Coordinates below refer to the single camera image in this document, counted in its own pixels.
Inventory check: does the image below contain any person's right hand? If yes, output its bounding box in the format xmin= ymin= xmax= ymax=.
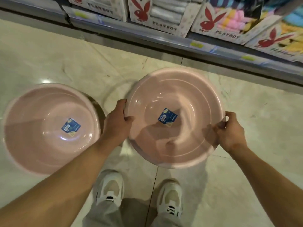
xmin=212 ymin=111 xmax=248 ymax=154

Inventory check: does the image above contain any person's left hand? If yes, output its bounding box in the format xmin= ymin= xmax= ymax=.
xmin=101 ymin=99 xmax=135 ymax=147

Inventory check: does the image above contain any pink plastic basin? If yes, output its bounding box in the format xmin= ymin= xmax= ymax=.
xmin=124 ymin=67 xmax=227 ymax=169
xmin=1 ymin=83 xmax=106 ymax=174

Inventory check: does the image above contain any person's left forearm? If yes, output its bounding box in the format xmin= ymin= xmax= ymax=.
xmin=0 ymin=137 xmax=124 ymax=227

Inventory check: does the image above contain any person's right forearm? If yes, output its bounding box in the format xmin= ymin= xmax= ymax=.
xmin=228 ymin=145 xmax=303 ymax=227

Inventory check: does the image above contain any blue label sticker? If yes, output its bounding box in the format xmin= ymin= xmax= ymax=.
xmin=61 ymin=118 xmax=81 ymax=135
xmin=158 ymin=107 xmax=178 ymax=128

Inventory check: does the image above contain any person's left white sneaker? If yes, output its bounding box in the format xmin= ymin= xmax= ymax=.
xmin=96 ymin=170 xmax=125 ymax=207

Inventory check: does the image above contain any person's white sneaker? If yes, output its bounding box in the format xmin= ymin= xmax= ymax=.
xmin=156 ymin=179 xmax=184 ymax=219
xmin=96 ymin=170 xmax=125 ymax=207

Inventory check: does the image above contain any grey metal store shelf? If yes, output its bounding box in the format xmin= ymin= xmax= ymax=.
xmin=0 ymin=0 xmax=303 ymax=86

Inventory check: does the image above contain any person's right white sneaker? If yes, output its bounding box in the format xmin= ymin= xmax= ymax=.
xmin=156 ymin=179 xmax=184 ymax=219

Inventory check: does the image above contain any white display box red rabbit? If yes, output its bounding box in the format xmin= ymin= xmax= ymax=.
xmin=128 ymin=0 xmax=202 ymax=38
xmin=244 ymin=21 xmax=303 ymax=63
xmin=67 ymin=0 xmax=128 ymax=22
xmin=191 ymin=2 xmax=282 ymax=45

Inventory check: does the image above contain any stack of pastel coloured towels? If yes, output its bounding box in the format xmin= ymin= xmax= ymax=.
xmin=209 ymin=0 xmax=276 ymax=31

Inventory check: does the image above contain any stack of white towels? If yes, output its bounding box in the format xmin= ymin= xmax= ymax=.
xmin=84 ymin=0 xmax=120 ymax=8
xmin=150 ymin=0 xmax=191 ymax=24

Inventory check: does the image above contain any stack of yellow towels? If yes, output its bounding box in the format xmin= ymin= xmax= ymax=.
xmin=280 ymin=7 xmax=303 ymax=54

